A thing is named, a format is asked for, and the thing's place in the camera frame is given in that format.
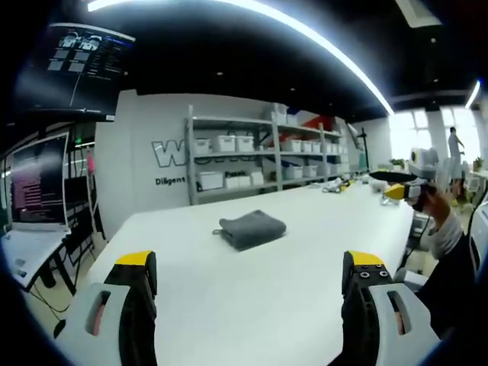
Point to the grey towel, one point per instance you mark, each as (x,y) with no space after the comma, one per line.
(253,228)

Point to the person's right hand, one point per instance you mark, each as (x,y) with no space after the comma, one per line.
(436,207)

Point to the small white object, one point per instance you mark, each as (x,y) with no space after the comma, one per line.
(389,200)

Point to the small potted plant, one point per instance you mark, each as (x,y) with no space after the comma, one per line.
(397,164)
(478,163)

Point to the black computer mouse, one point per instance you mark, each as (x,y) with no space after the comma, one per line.
(60,328)

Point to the black floor stand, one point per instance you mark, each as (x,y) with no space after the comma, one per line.
(364,152)

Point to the spare yellow-tipped gripper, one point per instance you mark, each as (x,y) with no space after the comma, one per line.
(337,186)

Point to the white side desk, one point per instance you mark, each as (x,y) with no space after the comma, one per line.
(32,255)

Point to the short ceiling light strip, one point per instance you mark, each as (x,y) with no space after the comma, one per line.
(472,94)

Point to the white chair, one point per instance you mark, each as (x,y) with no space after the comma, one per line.
(479,232)

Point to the grey metal shelving rack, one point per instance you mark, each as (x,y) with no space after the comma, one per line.
(272,152)

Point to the computer monitor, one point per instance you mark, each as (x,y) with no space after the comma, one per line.
(38,183)

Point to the pink hanging item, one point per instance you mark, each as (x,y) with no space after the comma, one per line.
(91,163)

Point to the long ceiling light strip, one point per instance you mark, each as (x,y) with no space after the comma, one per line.
(305,34)

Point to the rows of white storage boxes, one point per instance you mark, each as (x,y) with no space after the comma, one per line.
(228,144)

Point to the hanging black monitor screen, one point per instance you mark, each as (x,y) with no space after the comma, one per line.
(82,72)

